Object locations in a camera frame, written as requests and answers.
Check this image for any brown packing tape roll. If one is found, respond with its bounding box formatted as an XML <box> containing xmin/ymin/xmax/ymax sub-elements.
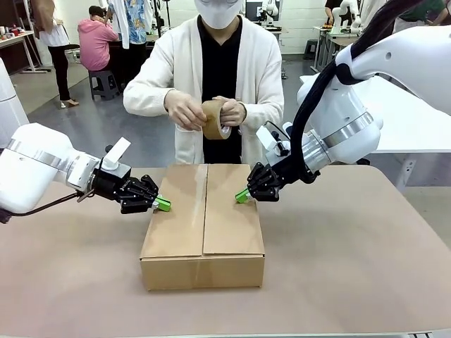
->
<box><xmin>201</xmin><ymin>99</ymin><xmax>232</xmax><ymax>141</ymax></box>

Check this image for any person's right hand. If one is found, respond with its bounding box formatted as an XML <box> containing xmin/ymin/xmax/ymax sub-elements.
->
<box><xmin>164</xmin><ymin>91</ymin><xmax>209</xmax><ymax>132</ymax></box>

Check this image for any person in pink hoodie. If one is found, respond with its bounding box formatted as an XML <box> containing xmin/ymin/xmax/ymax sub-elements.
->
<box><xmin>77</xmin><ymin>5</ymin><xmax>119</xmax><ymax>72</ymax></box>

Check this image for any person's left hand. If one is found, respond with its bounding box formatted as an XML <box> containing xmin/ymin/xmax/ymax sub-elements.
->
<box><xmin>218</xmin><ymin>97</ymin><xmax>248</xmax><ymax>129</ymax></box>

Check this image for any grey plastic stool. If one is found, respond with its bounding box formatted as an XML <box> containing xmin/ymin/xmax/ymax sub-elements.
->
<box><xmin>87</xmin><ymin>69</ymin><xmax>121</xmax><ymax>101</ymax></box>

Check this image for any white face mask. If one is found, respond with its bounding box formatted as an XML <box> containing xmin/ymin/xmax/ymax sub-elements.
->
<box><xmin>194</xmin><ymin>0</ymin><xmax>242</xmax><ymax>30</ymax></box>

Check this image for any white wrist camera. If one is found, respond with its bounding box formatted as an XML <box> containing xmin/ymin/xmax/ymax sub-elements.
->
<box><xmin>255</xmin><ymin>123</ymin><xmax>294</xmax><ymax>158</ymax></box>
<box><xmin>101</xmin><ymin>137</ymin><xmax>132</xmax><ymax>171</ymax></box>

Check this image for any wooden table with white frame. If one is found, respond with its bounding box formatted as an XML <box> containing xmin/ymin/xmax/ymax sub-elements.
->
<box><xmin>0</xmin><ymin>30</ymin><xmax>37</xmax><ymax>73</ymax></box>

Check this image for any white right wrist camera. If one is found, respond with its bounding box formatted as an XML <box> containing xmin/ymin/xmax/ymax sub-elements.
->
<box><xmin>255</xmin><ymin>123</ymin><xmax>294</xmax><ymax>158</ymax></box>

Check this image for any brown cardboard box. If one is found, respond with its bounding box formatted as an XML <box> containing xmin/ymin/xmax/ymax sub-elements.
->
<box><xmin>139</xmin><ymin>163</ymin><xmax>266</xmax><ymax>292</ymax></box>

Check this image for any person in white cardigan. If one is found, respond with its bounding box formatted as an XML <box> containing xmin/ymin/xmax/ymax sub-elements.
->
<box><xmin>122</xmin><ymin>0</ymin><xmax>285</xmax><ymax>165</ymax></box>

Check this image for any person in black trousers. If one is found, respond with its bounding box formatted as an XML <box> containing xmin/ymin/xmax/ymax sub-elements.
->
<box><xmin>30</xmin><ymin>0</ymin><xmax>80</xmax><ymax>109</ymax></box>

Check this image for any person in green top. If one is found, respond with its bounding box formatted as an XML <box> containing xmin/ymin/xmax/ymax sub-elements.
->
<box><xmin>393</xmin><ymin>0</ymin><xmax>449</xmax><ymax>26</ymax></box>

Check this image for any person's right forearm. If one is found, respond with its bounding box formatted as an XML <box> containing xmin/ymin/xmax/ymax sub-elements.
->
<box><xmin>122</xmin><ymin>75</ymin><xmax>177</xmax><ymax>118</ymax></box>

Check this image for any person in floral shirt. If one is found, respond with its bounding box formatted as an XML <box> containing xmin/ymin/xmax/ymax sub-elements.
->
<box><xmin>107</xmin><ymin>0</ymin><xmax>156</xmax><ymax>85</ymax></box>

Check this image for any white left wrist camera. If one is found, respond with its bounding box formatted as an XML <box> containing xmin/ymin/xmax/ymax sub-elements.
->
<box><xmin>101</xmin><ymin>137</ymin><xmax>132</xmax><ymax>171</ymax></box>

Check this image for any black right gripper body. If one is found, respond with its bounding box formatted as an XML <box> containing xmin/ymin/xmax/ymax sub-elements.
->
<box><xmin>271</xmin><ymin>154</ymin><xmax>321</xmax><ymax>194</ymax></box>

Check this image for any dark computer monitor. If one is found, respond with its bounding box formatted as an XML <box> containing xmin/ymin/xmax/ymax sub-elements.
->
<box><xmin>245</xmin><ymin>1</ymin><xmax>265</xmax><ymax>22</ymax></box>

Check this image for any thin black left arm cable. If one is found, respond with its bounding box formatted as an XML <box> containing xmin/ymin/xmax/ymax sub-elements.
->
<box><xmin>0</xmin><ymin>189</ymin><xmax>97</xmax><ymax>225</ymax></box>

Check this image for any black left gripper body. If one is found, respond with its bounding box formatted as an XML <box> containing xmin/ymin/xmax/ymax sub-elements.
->
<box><xmin>92</xmin><ymin>163</ymin><xmax>142</xmax><ymax>213</ymax></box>

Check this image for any person's left forearm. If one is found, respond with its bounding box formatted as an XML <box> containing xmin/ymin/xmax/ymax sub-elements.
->
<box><xmin>242</xmin><ymin>93</ymin><xmax>285</xmax><ymax>130</ymax></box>

